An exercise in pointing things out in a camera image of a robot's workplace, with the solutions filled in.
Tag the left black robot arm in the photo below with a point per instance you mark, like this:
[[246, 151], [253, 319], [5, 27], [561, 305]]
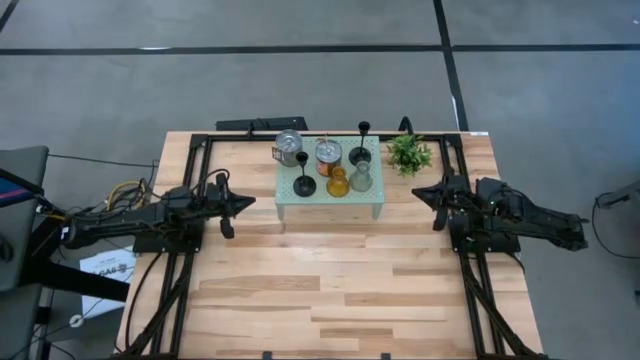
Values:
[[125, 222]]

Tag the silver floral label candle tin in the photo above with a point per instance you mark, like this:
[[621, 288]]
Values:
[[289, 145]]

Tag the black metal candlestick holder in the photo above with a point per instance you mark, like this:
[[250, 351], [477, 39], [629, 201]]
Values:
[[360, 156], [304, 186]]

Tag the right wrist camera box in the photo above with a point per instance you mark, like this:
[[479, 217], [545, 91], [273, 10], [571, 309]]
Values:
[[457, 184]]

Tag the amber ribbed glass candle holder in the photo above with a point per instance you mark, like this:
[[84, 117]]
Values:
[[338, 187]]

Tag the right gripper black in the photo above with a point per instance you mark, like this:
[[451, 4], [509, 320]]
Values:
[[457, 204]]

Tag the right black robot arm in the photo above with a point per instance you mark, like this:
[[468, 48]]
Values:
[[540, 220]]

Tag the black stand beam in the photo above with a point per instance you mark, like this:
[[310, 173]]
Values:
[[75, 282]]

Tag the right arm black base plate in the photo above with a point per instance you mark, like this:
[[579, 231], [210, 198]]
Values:
[[457, 242]]

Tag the green perforated metal shelf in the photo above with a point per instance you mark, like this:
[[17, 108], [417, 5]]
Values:
[[285, 185]]

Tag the white sticker strip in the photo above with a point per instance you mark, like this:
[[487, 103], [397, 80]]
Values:
[[478, 133]]

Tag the black flat box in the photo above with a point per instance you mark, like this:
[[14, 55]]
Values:
[[260, 124]]

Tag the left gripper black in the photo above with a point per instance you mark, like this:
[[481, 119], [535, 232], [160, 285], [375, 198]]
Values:
[[217, 207]]

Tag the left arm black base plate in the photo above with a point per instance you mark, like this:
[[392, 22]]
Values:
[[150, 245]]

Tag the orange label candle tin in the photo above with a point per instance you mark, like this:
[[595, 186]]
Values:
[[328, 152]]

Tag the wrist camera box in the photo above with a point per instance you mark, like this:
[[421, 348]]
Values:
[[220, 185], [457, 184]]

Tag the black metal rail frame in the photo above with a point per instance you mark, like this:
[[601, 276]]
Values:
[[196, 142]]

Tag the black stand foot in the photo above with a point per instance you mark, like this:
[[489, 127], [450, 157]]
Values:
[[617, 197]]

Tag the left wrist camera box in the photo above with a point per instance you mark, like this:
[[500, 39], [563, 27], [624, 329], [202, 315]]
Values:
[[220, 185]]

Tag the dark grey side table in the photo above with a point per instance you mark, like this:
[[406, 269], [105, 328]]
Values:
[[20, 225]]

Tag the clear ribbed glass candle holder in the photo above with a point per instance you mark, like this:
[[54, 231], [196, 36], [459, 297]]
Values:
[[361, 182]]

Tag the green plant in white pot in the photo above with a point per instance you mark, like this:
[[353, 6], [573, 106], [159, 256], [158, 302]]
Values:
[[409, 155]]

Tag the white printed paper sheet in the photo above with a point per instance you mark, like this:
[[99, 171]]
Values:
[[107, 265]]

